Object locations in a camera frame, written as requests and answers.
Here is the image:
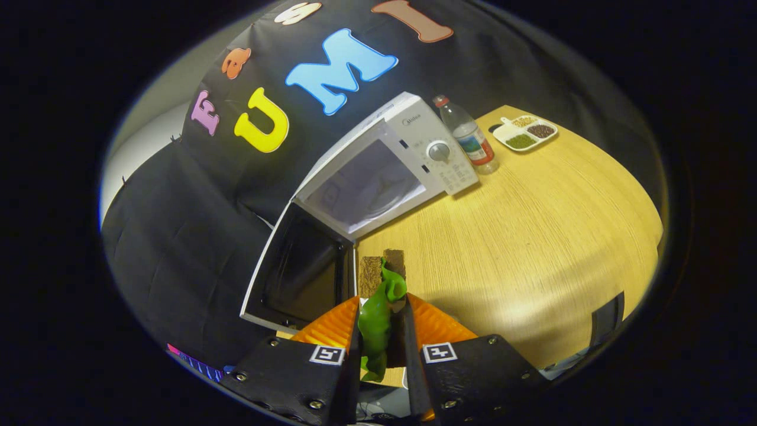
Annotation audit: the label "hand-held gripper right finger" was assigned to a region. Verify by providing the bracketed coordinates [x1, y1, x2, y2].
[402, 293, 548, 424]

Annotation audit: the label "white divided dish of beans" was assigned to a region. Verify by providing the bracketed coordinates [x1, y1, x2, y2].
[492, 115, 558, 153]

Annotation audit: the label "clear plastic bottle red label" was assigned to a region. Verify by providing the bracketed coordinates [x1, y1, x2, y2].
[432, 95, 500, 175]

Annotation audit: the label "toy sandwich with green lettuce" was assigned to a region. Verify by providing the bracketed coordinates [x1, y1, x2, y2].
[357, 248, 409, 382]

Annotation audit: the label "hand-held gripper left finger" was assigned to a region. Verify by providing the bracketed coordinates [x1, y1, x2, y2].
[220, 296, 363, 425]

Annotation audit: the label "white microwave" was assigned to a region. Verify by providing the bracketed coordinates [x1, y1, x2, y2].
[240, 92, 481, 334]

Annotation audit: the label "black rectangular object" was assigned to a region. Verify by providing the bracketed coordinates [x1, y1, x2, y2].
[591, 291, 626, 347]

